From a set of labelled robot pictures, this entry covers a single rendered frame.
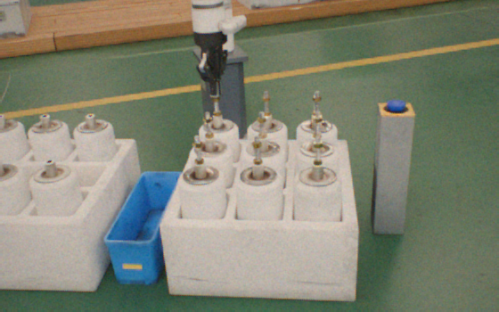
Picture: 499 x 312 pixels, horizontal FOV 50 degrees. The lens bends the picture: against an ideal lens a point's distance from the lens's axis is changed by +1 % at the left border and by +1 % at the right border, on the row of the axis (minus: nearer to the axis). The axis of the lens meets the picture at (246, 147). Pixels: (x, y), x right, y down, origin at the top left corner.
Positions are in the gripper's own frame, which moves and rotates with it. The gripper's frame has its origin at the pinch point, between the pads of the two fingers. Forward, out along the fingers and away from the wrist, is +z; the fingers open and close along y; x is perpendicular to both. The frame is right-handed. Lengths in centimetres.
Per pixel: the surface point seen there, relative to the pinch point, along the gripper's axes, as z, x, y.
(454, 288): 35, 57, 12
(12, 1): 8, -165, -111
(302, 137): 11.4, 20.5, -1.9
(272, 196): 12.4, 21.3, 22.7
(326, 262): 25.1, 32.5, 23.9
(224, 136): 10.7, 3.1, 3.5
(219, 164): 11.6, 6.5, 14.8
